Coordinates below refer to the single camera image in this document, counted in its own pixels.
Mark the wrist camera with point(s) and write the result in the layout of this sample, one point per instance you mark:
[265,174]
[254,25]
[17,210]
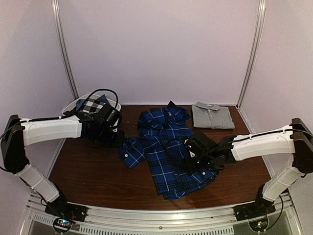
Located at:
[197,143]
[108,117]

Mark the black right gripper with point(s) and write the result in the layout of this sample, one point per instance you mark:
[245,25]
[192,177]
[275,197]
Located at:
[188,165]

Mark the aluminium front rail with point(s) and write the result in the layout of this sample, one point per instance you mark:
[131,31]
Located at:
[220,220]

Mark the right aluminium corner post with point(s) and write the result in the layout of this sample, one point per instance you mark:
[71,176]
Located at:
[260,19]

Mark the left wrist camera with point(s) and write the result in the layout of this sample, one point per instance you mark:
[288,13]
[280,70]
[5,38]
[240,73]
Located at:
[108,117]

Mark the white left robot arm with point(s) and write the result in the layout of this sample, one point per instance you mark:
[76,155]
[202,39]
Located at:
[19,133]

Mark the black white checked shirt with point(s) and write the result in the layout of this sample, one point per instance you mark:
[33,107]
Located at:
[90,106]

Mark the left aluminium corner post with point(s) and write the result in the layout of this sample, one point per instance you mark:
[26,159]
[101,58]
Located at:
[63,48]

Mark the aluminium corner post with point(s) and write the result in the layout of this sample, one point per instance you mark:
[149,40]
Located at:
[260,19]
[63,48]

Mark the folded grey shirt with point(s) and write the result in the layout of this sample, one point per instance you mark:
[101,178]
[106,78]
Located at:
[212,116]

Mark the white plastic laundry basket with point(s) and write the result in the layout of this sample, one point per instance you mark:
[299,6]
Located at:
[110,98]

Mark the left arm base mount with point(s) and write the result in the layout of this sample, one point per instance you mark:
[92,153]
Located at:
[67,214]

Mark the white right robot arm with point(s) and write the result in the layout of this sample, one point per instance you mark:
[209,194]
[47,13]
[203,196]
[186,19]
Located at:
[295,139]

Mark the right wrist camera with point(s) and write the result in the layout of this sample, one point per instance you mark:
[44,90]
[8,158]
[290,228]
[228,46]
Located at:
[197,143]

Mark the blue plaid long sleeve shirt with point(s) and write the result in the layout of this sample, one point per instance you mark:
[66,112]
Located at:
[161,133]

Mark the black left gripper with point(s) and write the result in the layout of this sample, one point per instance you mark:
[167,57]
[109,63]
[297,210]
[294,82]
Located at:
[118,142]

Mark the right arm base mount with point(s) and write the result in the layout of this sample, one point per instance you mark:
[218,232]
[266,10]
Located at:
[256,213]

